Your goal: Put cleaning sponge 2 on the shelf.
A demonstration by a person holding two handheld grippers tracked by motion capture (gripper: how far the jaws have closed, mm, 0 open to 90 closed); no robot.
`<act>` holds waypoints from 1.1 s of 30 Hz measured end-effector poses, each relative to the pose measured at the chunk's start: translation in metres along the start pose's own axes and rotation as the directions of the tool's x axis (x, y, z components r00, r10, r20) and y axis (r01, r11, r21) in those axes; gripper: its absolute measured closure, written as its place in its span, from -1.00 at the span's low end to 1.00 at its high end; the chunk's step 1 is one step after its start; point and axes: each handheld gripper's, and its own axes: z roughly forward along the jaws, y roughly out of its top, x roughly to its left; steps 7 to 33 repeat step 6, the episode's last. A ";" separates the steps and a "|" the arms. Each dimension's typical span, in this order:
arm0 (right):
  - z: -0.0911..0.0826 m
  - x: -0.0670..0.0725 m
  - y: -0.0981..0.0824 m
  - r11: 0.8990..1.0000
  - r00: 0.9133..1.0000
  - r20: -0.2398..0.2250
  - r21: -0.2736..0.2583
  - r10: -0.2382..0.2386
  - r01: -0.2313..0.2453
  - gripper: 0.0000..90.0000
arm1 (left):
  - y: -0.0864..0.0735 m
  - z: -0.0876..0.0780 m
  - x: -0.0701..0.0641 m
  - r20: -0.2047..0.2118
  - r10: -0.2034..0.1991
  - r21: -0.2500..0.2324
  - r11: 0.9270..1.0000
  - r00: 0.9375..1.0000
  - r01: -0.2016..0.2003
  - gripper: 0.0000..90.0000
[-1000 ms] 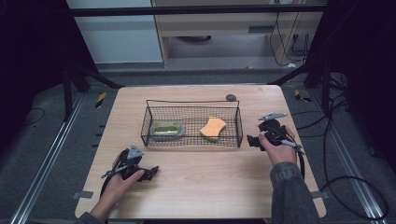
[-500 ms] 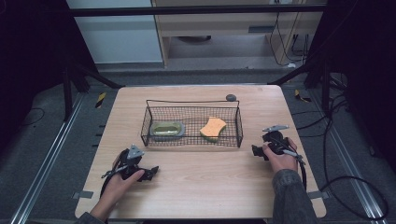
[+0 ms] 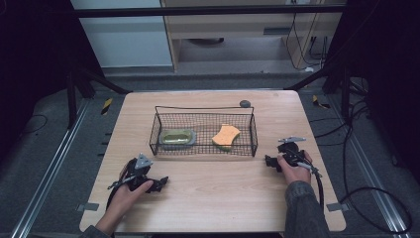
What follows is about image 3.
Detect right hand-held gripper cable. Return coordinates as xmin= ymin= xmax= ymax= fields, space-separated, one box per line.
xmin=289 ymin=148 xmax=326 ymax=211

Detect black hanging cables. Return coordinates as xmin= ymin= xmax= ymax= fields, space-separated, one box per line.
xmin=284 ymin=12 xmax=331 ymax=72

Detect green and grey soap dish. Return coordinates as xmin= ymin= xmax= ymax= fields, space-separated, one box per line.
xmin=158 ymin=128 xmax=197 ymax=148

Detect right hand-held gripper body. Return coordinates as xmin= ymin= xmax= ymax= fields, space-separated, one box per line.
xmin=276 ymin=136 xmax=310 ymax=168

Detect grey tape patch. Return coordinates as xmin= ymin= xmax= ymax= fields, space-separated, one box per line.
xmin=76 ymin=202 xmax=100 ymax=212
xmin=326 ymin=202 xmax=350 ymax=213

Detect black metal stand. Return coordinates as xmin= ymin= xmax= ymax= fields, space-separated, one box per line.
xmin=285 ymin=62 xmax=369 ymax=124
xmin=64 ymin=62 xmax=133 ymax=131

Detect black wire mesh basket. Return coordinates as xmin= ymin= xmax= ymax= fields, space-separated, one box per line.
xmin=149 ymin=105 xmax=259 ymax=158

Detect black and yellow tape strip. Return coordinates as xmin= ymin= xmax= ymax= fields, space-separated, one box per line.
xmin=100 ymin=97 xmax=114 ymax=116
xmin=312 ymin=94 xmax=331 ymax=110

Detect hand-held gripper cable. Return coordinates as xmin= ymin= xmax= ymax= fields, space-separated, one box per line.
xmin=289 ymin=148 xmax=326 ymax=211
xmin=105 ymin=175 xmax=137 ymax=211

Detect thin black floor cable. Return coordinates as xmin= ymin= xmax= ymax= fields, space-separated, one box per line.
xmin=22 ymin=113 xmax=49 ymax=135

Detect left hand-held gripper cable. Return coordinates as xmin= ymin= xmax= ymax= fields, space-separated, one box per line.
xmin=105 ymin=175 xmax=137 ymax=211

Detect white cabinet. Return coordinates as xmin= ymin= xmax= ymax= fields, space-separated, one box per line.
xmin=70 ymin=0 xmax=173 ymax=68

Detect black floor cable loop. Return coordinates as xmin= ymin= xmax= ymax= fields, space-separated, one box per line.
xmin=310 ymin=98 xmax=414 ymax=234

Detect black horizontal frame bar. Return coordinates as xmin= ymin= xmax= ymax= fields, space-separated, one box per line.
xmin=70 ymin=4 xmax=348 ymax=19

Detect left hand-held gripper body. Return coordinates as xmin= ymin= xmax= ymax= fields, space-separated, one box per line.
xmin=123 ymin=153 xmax=155 ymax=192

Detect person's left hand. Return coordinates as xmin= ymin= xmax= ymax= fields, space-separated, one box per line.
xmin=95 ymin=162 xmax=155 ymax=236

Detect light wooden cabinet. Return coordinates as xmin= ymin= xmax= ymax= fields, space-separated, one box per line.
xmin=159 ymin=0 xmax=348 ymax=72

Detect person's right hand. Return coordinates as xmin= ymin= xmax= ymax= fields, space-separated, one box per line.
xmin=276 ymin=151 xmax=313 ymax=186

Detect aluminium floor rail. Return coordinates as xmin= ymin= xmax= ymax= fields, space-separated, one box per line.
xmin=9 ymin=98 xmax=92 ymax=238
xmin=330 ymin=95 xmax=412 ymax=238

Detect yellow and green sponge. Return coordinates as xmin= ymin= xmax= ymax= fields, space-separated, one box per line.
xmin=211 ymin=123 xmax=242 ymax=153

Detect dark curtain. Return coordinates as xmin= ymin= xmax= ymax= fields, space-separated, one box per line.
xmin=0 ymin=0 xmax=104 ymax=163
xmin=325 ymin=0 xmax=420 ymax=184

